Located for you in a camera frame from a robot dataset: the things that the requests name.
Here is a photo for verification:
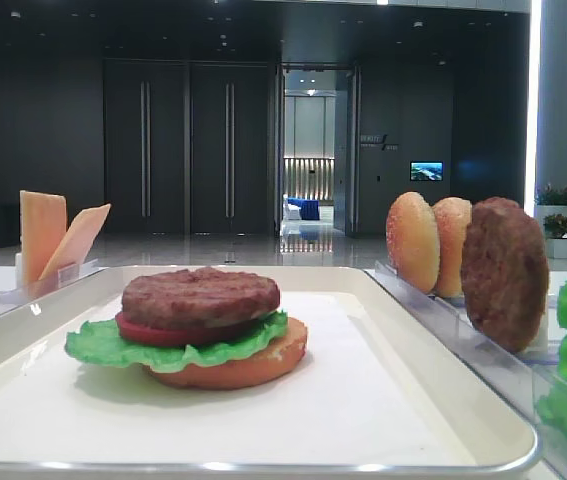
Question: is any brown meat patty on burger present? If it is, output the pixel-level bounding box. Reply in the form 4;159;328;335
122;267;280;329

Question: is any sesame bun half rear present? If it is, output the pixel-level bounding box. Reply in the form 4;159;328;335
433;197;472;298

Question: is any sesame bun half front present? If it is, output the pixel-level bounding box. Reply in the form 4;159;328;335
386;191;440;294

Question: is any upright orange cheese slice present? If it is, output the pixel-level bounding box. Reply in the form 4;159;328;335
19;190;67;285

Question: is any upright brown meat patty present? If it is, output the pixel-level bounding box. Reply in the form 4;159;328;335
460;197;549;353

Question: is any clear acrylic rack bun lane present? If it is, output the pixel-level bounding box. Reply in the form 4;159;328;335
373;261;567;479

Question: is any blue sofa in far room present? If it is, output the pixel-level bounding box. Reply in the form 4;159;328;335
287;197;320;221

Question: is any wall mounted display screen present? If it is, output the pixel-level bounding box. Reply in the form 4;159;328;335
410;162;443;181

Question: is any red tomato slice on burger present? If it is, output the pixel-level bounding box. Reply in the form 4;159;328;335
115;312;263;348

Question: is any green lettuce leaf on burger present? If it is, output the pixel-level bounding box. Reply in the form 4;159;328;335
65;311;289;373

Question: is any white planter with red flowers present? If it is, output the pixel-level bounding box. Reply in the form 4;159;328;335
535;184;567;259

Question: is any sesame bun half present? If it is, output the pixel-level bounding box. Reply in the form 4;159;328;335
386;191;440;294
433;197;472;298

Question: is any white rectangular serving tray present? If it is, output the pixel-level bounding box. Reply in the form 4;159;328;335
0;266;541;479

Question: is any bottom burger bun half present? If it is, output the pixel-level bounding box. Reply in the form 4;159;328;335
144;317;308;390

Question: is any leaning orange cheese slice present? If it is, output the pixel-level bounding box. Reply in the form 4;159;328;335
39;204;111;280

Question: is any dark double door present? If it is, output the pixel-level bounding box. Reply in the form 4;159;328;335
104;60;273;234

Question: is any clear left acrylic rack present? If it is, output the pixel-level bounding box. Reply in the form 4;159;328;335
0;253;103;315

